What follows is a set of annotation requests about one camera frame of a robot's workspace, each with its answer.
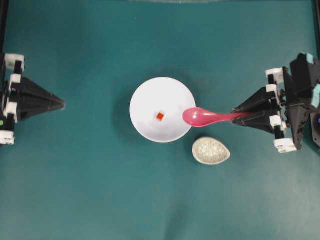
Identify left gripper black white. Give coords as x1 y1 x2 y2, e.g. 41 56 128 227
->
0 53 66 146

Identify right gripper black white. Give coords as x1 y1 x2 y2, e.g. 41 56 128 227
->
231 52 313 153

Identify pink plastic spoon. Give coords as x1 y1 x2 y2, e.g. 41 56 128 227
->
182 107 252 128

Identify small red block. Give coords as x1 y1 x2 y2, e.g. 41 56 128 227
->
156 112 164 121

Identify speckled ceramic spoon rest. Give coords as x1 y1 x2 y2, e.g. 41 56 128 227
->
192 136 231 165

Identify white round bowl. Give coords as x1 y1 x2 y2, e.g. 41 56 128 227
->
129 77 196 143

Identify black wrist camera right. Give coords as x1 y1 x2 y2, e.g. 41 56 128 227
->
306 53 320 147

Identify black frame rail left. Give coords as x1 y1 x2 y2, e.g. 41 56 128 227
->
0 0 9 53

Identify black frame rail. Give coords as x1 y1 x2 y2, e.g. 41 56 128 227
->
312 0 320 58
0 0 9 53

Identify black frame rail right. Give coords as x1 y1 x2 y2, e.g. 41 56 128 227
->
312 0 320 58

